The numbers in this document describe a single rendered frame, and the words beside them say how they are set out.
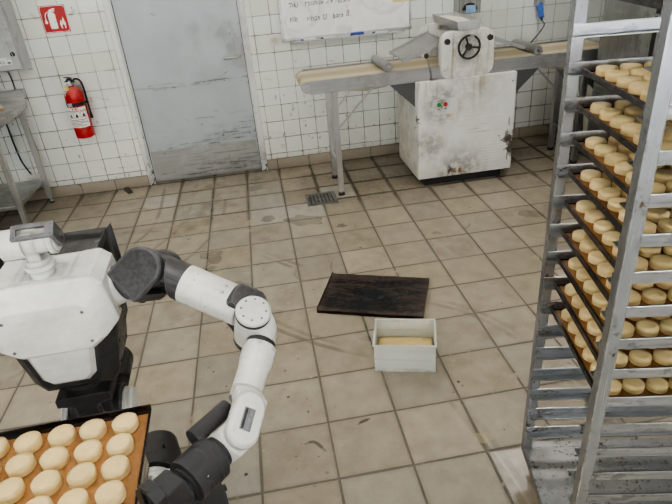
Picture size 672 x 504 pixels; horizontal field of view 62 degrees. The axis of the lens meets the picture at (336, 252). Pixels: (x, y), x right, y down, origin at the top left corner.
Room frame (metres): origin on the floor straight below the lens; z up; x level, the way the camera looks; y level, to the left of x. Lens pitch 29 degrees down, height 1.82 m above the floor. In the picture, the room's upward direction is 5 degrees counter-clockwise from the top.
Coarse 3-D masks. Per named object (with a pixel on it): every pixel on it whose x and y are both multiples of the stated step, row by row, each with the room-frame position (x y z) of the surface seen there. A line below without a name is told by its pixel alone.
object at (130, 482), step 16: (144, 416) 0.87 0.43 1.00; (48, 432) 0.84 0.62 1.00; (112, 432) 0.83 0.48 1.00; (144, 432) 0.82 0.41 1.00; (48, 448) 0.80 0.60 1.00; (96, 464) 0.75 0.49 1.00; (0, 480) 0.73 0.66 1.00; (32, 480) 0.73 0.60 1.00; (64, 480) 0.72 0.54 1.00; (96, 480) 0.71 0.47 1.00; (128, 480) 0.71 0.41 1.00; (32, 496) 0.69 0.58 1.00; (128, 496) 0.67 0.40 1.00
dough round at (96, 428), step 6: (90, 420) 0.85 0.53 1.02; (96, 420) 0.85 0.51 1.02; (102, 420) 0.84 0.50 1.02; (84, 426) 0.83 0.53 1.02; (90, 426) 0.83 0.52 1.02; (96, 426) 0.83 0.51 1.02; (102, 426) 0.83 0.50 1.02; (84, 432) 0.81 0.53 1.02; (90, 432) 0.81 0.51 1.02; (96, 432) 0.81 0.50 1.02; (102, 432) 0.82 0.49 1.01; (84, 438) 0.80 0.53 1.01; (90, 438) 0.80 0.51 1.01; (96, 438) 0.81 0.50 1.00
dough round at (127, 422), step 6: (120, 414) 0.86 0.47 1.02; (126, 414) 0.85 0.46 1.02; (132, 414) 0.85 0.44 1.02; (114, 420) 0.84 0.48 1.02; (120, 420) 0.84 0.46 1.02; (126, 420) 0.84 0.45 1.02; (132, 420) 0.84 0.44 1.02; (138, 420) 0.85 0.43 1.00; (114, 426) 0.82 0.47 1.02; (120, 426) 0.82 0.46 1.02; (126, 426) 0.82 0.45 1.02; (132, 426) 0.82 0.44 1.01; (114, 432) 0.82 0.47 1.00; (120, 432) 0.81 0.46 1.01; (126, 432) 0.81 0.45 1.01; (132, 432) 0.82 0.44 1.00
